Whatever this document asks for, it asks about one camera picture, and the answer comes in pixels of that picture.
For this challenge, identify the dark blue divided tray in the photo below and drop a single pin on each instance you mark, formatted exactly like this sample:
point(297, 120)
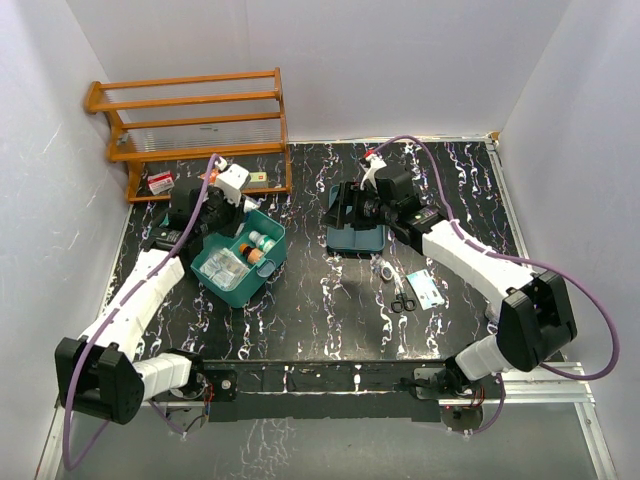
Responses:
point(347, 241)

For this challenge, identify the white gauze packet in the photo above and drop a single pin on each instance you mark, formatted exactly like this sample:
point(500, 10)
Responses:
point(223, 269)

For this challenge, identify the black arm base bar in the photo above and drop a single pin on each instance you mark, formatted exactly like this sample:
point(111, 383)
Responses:
point(346, 389)

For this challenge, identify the cream medicine box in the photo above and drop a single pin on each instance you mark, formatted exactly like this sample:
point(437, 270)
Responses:
point(258, 180)

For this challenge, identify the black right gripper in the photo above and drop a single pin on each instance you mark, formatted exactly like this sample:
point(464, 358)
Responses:
point(336, 216)

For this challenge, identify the blue white card packet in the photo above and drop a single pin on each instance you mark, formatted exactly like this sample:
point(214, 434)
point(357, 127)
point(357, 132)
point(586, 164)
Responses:
point(425, 289)

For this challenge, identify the wooden shelf rack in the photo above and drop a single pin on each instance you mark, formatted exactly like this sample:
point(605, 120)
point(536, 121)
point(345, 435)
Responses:
point(188, 119)

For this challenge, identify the brown glass medicine bottle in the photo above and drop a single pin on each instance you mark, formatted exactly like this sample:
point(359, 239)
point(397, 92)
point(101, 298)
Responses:
point(252, 255)

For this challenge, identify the clear plastic measuring cup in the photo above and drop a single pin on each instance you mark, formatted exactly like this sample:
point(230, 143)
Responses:
point(492, 315)

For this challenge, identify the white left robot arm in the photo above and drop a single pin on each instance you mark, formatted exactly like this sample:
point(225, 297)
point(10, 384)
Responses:
point(97, 373)

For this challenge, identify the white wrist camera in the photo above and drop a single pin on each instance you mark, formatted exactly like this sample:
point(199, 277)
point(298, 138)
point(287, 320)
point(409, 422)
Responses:
point(231, 180)
point(371, 163)

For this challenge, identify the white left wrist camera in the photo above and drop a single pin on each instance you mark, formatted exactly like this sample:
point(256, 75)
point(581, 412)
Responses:
point(231, 180)

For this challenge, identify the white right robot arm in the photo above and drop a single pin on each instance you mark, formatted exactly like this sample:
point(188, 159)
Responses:
point(535, 317)

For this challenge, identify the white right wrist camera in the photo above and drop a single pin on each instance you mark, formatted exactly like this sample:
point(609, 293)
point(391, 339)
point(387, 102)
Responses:
point(371, 163)

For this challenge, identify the orange spiral notebook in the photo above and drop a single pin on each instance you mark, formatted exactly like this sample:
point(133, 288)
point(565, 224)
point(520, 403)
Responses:
point(213, 175)

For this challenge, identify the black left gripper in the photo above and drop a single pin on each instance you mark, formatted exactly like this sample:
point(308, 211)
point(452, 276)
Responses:
point(236, 216)

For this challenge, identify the teal medicine kit box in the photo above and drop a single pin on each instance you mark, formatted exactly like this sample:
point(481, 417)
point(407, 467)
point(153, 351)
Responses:
point(195, 253)

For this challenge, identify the red white medicine box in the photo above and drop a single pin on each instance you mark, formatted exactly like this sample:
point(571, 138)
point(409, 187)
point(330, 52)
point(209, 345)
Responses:
point(161, 182)

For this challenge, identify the white bottle green label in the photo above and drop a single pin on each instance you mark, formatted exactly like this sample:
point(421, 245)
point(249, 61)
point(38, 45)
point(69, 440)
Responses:
point(262, 241)

